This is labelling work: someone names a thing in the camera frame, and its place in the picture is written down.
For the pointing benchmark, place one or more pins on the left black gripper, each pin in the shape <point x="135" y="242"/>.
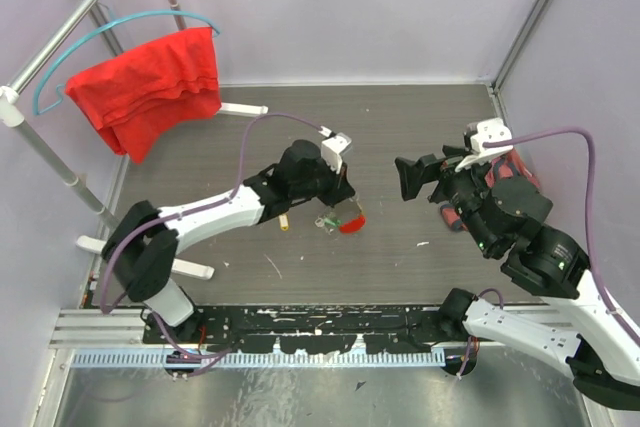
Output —
<point x="341" y="187"/>

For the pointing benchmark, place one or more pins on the red cloth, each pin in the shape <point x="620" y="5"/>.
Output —
<point x="134" y="98"/>

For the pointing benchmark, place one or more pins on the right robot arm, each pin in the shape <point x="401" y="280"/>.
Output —
<point x="507" y="221"/>

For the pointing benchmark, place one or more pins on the teal clothes hanger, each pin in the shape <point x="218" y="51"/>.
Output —
<point x="38" y="111"/>

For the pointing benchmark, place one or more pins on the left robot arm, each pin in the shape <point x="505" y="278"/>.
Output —
<point x="142" y="249"/>

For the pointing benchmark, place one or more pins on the green tag key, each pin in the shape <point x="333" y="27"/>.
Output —
<point x="330" y="222"/>

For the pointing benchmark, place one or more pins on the reddish shirt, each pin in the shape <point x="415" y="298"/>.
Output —
<point x="509" y="165"/>

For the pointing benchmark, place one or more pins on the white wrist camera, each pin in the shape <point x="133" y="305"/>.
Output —
<point x="333" y="147"/>
<point x="485" y="141"/>

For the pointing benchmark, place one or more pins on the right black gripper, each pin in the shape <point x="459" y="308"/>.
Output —
<point x="428" y="166"/>

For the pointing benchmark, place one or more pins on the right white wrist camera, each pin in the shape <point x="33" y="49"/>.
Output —
<point x="485" y="141"/>

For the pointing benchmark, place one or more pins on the metal key holder red handle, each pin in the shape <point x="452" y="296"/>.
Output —
<point x="349" y="212"/>

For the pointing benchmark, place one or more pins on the yellow tag key upper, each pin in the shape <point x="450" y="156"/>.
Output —
<point x="284" y="222"/>

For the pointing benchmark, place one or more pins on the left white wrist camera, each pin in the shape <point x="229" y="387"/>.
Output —
<point x="333" y="147"/>

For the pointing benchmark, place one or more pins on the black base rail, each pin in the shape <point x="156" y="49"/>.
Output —
<point x="316" y="329"/>

